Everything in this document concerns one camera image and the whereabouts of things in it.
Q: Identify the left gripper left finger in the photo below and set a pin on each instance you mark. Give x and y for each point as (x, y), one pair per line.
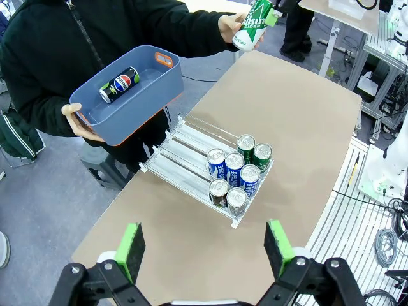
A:
(95, 283)

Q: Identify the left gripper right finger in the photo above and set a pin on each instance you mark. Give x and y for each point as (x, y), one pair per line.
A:
(318, 283)

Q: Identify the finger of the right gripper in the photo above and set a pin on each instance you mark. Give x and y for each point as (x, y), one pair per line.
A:
(272, 18)

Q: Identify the green Chilsung Cider can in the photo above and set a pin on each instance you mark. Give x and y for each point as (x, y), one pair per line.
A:
(252, 25)
(246, 142)
(262, 152)

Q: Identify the blue Pocari Sweat can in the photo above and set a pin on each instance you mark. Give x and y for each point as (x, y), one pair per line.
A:
(216, 156)
(234, 160)
(249, 173)

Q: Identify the blue-grey bin with orange trim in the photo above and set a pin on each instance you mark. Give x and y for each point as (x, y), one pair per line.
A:
(143, 105)

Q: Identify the black Pepsi beverage can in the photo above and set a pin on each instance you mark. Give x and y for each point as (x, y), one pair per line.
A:
(119, 84)
(218, 187)
(236, 197)

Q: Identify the person's left forearm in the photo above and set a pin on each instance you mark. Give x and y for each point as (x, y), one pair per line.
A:
(197, 35)

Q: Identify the person's right forearm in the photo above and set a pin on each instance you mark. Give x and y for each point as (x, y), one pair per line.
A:
(38, 111)

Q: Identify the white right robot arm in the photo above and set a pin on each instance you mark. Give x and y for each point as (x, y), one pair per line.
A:
(382, 172)

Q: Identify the white can dispenser rack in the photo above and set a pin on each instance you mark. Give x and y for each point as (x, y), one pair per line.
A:
(185, 153)

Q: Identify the person's left hand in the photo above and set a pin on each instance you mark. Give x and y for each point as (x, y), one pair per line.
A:
(228, 25)

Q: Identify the person's right hand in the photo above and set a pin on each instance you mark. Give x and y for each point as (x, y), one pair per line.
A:
(76, 126)

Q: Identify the bystander in black trousers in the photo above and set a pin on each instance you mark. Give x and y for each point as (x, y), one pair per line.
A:
(296, 28)

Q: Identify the wooden desk with white leg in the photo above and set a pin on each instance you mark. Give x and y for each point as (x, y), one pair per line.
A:
(315, 6)

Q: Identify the white slatted robot mounting platform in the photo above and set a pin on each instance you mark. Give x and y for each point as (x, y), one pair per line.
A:
(344, 223)

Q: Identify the small white box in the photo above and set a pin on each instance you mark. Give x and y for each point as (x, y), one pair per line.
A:
(366, 86)

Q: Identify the black plastic stool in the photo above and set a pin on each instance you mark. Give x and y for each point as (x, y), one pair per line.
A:
(105, 165)

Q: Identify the yellow pen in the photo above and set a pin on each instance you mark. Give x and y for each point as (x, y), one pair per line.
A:
(353, 169)

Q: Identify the dark green striped jacket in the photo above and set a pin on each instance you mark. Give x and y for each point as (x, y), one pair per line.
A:
(19, 137)

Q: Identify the person in black jacket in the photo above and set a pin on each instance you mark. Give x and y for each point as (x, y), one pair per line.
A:
(48, 48)

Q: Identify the black metal bracket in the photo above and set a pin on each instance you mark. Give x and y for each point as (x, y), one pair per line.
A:
(396, 276)

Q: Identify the aluminium frame equipment rack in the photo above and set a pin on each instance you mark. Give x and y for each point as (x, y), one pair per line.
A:
(379, 44)

